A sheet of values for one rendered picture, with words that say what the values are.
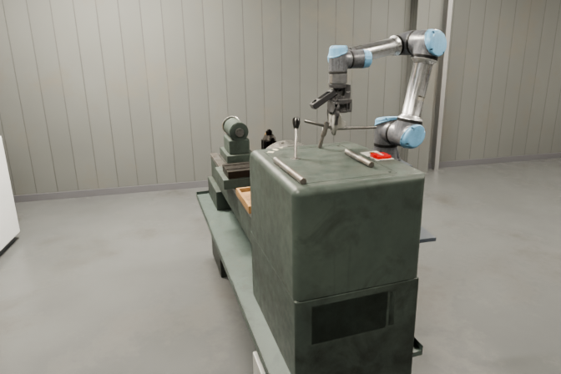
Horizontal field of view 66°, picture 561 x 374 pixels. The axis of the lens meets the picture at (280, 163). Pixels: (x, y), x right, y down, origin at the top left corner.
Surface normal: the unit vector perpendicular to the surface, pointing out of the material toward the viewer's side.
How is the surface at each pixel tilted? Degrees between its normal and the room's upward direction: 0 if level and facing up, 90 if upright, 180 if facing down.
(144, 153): 90
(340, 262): 90
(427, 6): 90
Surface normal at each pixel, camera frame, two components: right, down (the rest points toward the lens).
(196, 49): 0.21, 0.26
